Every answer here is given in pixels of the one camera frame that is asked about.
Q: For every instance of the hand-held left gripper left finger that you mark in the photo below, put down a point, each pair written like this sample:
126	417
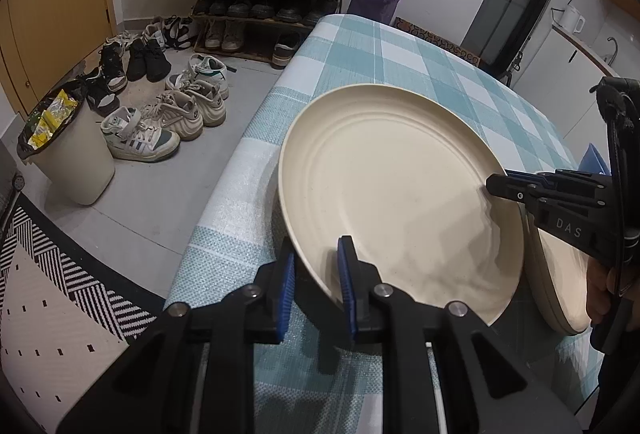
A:
286	289

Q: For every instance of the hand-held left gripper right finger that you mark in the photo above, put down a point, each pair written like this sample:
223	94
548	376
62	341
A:
346	284

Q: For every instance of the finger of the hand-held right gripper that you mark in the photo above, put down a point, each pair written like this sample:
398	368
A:
522	172
515	188

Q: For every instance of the large cream plate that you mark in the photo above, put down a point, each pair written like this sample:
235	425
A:
560	284
390	194

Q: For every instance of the large blue bowl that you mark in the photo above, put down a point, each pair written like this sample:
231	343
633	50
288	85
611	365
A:
594	161

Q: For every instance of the person's right hand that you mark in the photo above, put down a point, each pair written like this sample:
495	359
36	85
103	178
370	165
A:
600	289

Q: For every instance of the white lower kitchen cabinet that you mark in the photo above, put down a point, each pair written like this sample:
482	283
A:
550	84

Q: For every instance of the brown circle-patterned doormat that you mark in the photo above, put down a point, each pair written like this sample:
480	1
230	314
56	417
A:
440	44

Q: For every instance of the chrome kitchen faucet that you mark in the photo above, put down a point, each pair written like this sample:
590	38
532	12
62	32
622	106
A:
614	46

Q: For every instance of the white electric kettle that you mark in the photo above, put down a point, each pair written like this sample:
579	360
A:
569	19

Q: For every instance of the teal checked tablecloth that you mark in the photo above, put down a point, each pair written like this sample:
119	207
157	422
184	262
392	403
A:
400	59

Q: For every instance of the scattered pile of sneakers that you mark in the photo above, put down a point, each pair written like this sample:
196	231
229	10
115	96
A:
165	114

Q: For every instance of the beige trash bin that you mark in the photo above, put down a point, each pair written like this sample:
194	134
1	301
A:
80	164

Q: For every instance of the yellow snack wrappers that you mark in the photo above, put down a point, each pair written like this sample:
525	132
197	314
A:
50	119

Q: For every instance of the yellow wooden door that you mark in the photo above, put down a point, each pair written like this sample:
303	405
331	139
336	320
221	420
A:
60	14

